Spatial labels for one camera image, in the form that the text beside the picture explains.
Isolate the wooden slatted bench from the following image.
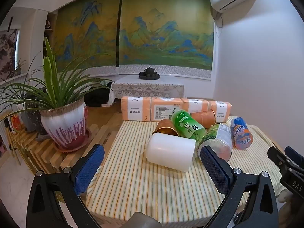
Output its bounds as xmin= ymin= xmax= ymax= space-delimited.
xmin=9 ymin=113 xmax=124 ymax=173

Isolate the black bag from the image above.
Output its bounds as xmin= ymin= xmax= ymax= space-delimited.
xmin=84 ymin=86 xmax=112 ymax=107

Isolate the brown plant saucer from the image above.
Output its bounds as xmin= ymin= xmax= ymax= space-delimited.
xmin=54 ymin=128 xmax=93 ymax=153

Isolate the striped yellow tablecloth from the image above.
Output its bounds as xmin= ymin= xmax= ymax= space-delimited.
xmin=86 ymin=120 xmax=289 ymax=226

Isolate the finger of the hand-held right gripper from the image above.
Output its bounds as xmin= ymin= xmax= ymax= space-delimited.
xmin=285 ymin=146 xmax=304 ymax=169
xmin=267 ymin=146 xmax=293 ymax=172

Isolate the lace-covered low table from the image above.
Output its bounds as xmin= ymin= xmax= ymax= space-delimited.
xmin=109 ymin=76 xmax=185 ymax=105

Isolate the orange blue soda bottle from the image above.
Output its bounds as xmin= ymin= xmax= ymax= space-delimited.
xmin=230 ymin=117 xmax=253 ymax=150

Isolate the orange paper cup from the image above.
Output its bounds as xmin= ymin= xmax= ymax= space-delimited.
xmin=190 ymin=110 xmax=217 ymax=129

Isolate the dark speckled plant pot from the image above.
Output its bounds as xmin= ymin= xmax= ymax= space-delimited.
xmin=23 ymin=93 xmax=49 ymax=136

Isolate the white plastic cup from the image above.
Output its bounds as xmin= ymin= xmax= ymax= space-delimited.
xmin=146 ymin=132 xmax=196 ymax=172

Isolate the green tea can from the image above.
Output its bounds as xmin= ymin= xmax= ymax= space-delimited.
xmin=171 ymin=109 xmax=207 ymax=140

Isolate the clear bottle green label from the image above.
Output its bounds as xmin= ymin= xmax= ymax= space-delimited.
xmin=197 ymin=123 xmax=233 ymax=162

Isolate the hanging scroll painting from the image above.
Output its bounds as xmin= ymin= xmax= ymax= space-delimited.
xmin=0 ymin=28 xmax=20 ymax=82

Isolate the potted plant white purple pot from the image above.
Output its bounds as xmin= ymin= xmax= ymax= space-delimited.
xmin=0 ymin=36 xmax=115 ymax=150

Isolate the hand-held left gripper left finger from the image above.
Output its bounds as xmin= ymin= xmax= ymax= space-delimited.
xmin=27 ymin=144 xmax=105 ymax=228

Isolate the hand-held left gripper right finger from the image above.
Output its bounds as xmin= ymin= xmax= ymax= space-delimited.
xmin=199 ymin=145 xmax=279 ymax=228

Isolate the brown paper cup gold inside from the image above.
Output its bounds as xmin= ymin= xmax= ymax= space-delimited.
xmin=152 ymin=119 xmax=181 ymax=137

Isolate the orange tissue pack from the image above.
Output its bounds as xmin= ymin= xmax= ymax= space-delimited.
xmin=181 ymin=98 xmax=210 ymax=114
xmin=151 ymin=97 xmax=183 ymax=122
xmin=120 ymin=96 xmax=153 ymax=122
xmin=208 ymin=101 xmax=232 ymax=124

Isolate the black tea tray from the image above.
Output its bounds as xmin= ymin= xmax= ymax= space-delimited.
xmin=139 ymin=72 xmax=160 ymax=80

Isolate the landscape wall painting wide panel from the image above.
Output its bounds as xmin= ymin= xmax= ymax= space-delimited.
xmin=117 ymin=0 xmax=213 ymax=79

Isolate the landscape wall painting narrow panel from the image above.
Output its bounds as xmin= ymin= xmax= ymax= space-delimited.
xmin=51 ymin=0 xmax=123 ymax=76

